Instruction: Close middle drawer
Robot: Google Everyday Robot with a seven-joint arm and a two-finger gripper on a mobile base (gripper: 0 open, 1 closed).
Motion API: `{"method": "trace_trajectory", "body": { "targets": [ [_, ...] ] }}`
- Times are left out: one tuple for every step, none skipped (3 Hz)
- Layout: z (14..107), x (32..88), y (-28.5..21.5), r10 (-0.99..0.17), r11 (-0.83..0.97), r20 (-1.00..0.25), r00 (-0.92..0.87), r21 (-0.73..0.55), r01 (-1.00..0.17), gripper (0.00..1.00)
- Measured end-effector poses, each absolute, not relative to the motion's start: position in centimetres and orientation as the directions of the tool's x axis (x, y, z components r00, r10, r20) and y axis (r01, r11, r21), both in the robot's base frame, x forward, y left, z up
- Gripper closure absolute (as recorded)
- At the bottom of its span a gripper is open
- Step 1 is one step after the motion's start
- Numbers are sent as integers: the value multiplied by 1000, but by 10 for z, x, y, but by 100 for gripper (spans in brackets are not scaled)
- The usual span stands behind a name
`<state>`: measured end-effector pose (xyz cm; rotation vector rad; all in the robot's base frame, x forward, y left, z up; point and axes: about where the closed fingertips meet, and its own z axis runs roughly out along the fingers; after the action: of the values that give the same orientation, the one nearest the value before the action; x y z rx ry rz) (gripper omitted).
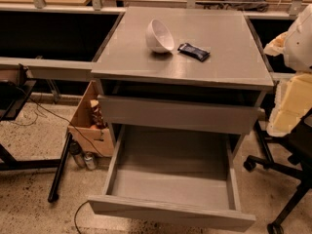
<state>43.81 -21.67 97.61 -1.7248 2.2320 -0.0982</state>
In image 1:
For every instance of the grey drawer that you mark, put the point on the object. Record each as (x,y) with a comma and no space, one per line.
(216,118)
(173,176)

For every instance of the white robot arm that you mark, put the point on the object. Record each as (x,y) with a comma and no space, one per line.
(293,96)

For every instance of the grey top drawer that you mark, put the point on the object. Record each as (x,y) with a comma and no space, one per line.
(216,118)

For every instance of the grey drawer cabinet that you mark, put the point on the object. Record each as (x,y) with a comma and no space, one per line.
(238,94)

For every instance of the brown bottle in box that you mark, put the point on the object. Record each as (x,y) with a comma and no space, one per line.
(96,114)

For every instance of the cardboard box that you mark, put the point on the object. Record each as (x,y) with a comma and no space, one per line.
(84,129)

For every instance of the dark blue snack packet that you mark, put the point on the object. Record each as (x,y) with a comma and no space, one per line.
(193,51)

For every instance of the white ceramic bowl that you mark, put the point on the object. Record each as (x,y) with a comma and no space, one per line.
(158,37)

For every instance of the silver metal can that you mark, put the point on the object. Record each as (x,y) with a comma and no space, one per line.
(90,161)

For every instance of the dark spray bottle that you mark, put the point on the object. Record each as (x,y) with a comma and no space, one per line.
(76,152)

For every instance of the black office chair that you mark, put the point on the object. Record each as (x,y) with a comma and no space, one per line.
(299,143)

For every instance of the grey metal rail frame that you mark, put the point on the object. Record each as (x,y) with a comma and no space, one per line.
(48,69)

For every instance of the black table leg frame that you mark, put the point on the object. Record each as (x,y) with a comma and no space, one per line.
(9,163)

